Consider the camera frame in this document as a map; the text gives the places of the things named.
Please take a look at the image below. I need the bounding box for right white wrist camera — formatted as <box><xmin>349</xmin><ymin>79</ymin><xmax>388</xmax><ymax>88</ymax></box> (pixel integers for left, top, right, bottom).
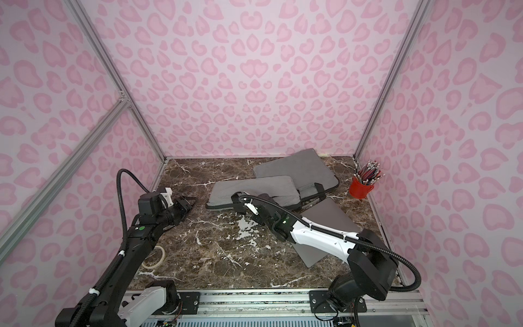
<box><xmin>244</xmin><ymin>202</ymin><xmax>260</xmax><ymax>216</ymax></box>

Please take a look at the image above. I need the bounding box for white coiled cable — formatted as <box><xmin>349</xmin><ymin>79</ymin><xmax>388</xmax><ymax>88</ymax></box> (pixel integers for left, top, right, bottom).
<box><xmin>140</xmin><ymin>244</ymin><xmax>166</xmax><ymax>271</ymax></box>

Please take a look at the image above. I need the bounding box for right black corrugated cable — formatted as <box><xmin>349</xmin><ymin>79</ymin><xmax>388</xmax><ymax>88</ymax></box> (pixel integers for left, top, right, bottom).
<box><xmin>240</xmin><ymin>193</ymin><xmax>422</xmax><ymax>293</ymax></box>

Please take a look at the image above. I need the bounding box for grey laptop bag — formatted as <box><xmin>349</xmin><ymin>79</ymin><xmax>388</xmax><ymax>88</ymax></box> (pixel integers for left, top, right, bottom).
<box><xmin>253</xmin><ymin>149</ymin><xmax>340</xmax><ymax>203</ymax></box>
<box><xmin>206</xmin><ymin>176</ymin><xmax>301</xmax><ymax>211</ymax></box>

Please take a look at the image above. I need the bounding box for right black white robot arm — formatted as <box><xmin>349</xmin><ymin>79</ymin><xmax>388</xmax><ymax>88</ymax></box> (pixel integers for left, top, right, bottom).
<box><xmin>232</xmin><ymin>192</ymin><xmax>398</xmax><ymax>311</ymax></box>

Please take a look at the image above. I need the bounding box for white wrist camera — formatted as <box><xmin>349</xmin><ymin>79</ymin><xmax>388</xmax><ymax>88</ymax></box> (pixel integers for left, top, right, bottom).
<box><xmin>157</xmin><ymin>187</ymin><xmax>174</xmax><ymax>208</ymax></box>
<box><xmin>244</xmin><ymin>202</ymin><xmax>260</xmax><ymax>216</ymax></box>

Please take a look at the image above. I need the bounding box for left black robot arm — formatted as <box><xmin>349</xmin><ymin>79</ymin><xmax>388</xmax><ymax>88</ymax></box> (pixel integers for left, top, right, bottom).
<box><xmin>54</xmin><ymin>188</ymin><xmax>196</xmax><ymax>326</ymax></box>

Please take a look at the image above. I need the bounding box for black laptop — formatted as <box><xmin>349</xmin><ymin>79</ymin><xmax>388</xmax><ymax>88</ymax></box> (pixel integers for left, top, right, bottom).
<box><xmin>291</xmin><ymin>198</ymin><xmax>362</xmax><ymax>268</ymax></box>

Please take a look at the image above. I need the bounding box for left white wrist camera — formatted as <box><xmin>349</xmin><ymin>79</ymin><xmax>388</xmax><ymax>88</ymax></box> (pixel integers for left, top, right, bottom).
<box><xmin>157</xmin><ymin>187</ymin><xmax>174</xmax><ymax>208</ymax></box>

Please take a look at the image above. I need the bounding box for red pen cup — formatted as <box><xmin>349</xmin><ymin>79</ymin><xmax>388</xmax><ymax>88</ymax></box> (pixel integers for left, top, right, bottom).
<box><xmin>349</xmin><ymin>177</ymin><xmax>374</xmax><ymax>200</ymax></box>

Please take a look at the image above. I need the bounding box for bundle of pens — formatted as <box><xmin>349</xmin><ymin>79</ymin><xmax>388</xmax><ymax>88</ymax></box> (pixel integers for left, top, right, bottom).
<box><xmin>354</xmin><ymin>160</ymin><xmax>384</xmax><ymax>186</ymax></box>

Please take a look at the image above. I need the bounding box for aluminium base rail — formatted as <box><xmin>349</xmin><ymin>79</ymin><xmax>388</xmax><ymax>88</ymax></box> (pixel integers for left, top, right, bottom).
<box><xmin>121</xmin><ymin>287</ymin><xmax>433</xmax><ymax>326</ymax></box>

